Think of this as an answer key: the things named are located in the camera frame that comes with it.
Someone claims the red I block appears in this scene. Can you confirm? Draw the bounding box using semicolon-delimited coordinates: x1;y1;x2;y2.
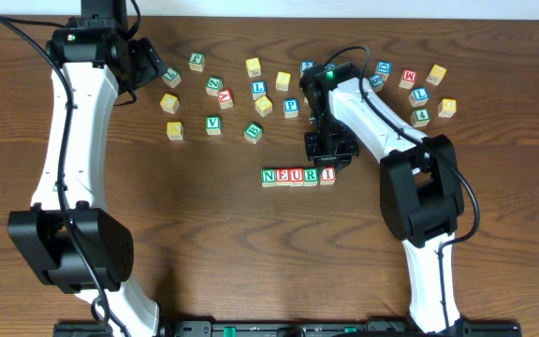
320;167;336;185

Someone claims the green R block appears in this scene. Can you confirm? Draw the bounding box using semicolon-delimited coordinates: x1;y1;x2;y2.
303;168;319;186

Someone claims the red U block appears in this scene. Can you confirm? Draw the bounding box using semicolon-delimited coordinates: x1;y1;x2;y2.
288;168;304;186

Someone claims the blue P block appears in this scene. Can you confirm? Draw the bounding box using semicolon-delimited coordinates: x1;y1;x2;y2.
284;98;299;118

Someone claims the green N block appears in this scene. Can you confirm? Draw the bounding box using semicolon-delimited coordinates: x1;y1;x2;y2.
261;168;276;187

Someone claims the yellow s block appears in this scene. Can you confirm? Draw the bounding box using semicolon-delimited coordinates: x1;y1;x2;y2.
245;57;262;78
275;71;292;92

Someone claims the red E block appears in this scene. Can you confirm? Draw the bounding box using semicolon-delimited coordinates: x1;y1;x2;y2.
275;168;290;186

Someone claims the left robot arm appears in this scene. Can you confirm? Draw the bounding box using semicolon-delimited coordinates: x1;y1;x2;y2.
7;10;166;336

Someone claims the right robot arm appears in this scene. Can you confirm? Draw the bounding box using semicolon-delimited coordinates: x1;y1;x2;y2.
299;63;464;334

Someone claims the green L block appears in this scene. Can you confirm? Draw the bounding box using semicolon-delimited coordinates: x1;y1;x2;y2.
162;67;182;88

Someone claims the yellow C block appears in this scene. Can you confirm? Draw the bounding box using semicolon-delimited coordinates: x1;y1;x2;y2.
160;94;180;114

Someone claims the green J block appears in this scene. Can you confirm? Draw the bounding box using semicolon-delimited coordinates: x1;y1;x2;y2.
188;52;205;72

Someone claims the yellow K block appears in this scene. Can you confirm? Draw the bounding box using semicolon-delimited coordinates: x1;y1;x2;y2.
167;121;184;140

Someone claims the green Z block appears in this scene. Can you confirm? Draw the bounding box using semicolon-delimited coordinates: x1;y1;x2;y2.
205;77;224;96

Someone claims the blue 5 block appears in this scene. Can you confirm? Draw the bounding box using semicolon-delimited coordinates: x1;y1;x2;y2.
368;74;385;93

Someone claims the yellow O block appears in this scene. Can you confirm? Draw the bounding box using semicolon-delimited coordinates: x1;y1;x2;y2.
255;95;273;117

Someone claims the green B block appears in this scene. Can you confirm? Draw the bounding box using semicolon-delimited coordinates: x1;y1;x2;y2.
243;122;263;144

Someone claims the blue 2 block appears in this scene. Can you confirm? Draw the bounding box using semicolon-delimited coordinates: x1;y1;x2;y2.
300;60;315;75

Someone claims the red A block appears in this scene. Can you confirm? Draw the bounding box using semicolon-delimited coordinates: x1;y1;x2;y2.
217;89;233;110

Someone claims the green 4 block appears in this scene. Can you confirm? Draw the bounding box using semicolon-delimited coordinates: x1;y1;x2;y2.
410;109;431;127

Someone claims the blue D block right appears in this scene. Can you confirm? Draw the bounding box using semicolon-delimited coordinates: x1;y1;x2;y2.
375;60;392;81

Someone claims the green V block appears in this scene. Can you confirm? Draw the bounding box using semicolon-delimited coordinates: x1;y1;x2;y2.
206;116;222;136

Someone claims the blue l block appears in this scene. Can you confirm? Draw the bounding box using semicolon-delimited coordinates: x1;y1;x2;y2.
251;81;267;100
409;87;430;108

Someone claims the blue L block right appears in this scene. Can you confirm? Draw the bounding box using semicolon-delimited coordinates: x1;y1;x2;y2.
409;87;430;108

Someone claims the red M block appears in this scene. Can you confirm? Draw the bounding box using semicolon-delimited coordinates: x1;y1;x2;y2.
399;68;417;89

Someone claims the yellow S block top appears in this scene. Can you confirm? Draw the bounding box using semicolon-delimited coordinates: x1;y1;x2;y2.
245;57;262;78

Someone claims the yellow G block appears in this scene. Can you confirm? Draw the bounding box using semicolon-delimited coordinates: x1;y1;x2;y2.
438;98;457;118

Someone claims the yellow block top right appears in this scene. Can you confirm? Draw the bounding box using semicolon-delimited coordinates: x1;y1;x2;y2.
427;64;447;86

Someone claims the right black cable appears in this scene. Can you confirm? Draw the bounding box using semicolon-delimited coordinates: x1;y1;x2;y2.
323;45;481;337

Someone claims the black cable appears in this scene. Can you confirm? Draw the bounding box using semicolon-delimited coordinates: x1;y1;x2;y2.
323;45;481;337
0;0;142;337

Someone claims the left black cable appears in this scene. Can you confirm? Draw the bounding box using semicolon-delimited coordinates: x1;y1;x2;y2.
0;0;142;337

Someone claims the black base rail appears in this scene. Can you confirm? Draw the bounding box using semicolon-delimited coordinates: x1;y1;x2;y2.
52;319;523;337

